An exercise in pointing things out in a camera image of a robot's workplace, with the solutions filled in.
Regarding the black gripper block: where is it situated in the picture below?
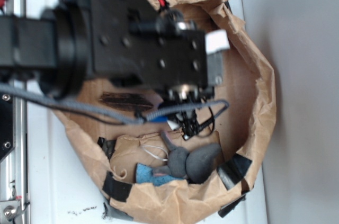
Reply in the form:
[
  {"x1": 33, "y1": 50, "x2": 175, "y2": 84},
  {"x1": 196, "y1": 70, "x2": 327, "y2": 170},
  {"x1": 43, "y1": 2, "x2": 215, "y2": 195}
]
[{"x1": 54, "y1": 0, "x2": 230, "y2": 95}]

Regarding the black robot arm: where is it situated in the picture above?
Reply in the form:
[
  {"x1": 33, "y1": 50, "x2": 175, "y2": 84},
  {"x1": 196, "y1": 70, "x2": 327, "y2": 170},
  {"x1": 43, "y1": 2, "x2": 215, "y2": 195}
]
[{"x1": 1, "y1": 0, "x2": 230, "y2": 99}]

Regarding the crumpled brown paper bag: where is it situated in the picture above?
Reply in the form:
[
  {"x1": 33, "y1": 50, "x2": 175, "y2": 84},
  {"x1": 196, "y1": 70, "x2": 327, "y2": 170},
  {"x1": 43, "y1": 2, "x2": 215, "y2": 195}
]
[{"x1": 56, "y1": 0, "x2": 276, "y2": 223}]

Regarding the grey plush mouse toy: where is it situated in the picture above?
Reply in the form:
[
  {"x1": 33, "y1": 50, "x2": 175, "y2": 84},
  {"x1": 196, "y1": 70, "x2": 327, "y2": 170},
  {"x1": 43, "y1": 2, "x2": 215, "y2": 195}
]
[{"x1": 152, "y1": 131, "x2": 221, "y2": 184}]

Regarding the grey braided cable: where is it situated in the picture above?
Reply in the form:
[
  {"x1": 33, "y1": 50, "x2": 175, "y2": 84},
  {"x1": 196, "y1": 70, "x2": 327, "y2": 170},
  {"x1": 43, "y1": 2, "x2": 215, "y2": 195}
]
[{"x1": 0, "y1": 82, "x2": 230, "y2": 126}]

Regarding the aluminium frame rail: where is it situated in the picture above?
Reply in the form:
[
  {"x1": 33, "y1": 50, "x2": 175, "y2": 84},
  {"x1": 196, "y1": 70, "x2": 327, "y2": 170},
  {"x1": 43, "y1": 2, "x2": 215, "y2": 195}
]
[{"x1": 0, "y1": 0, "x2": 29, "y2": 224}]

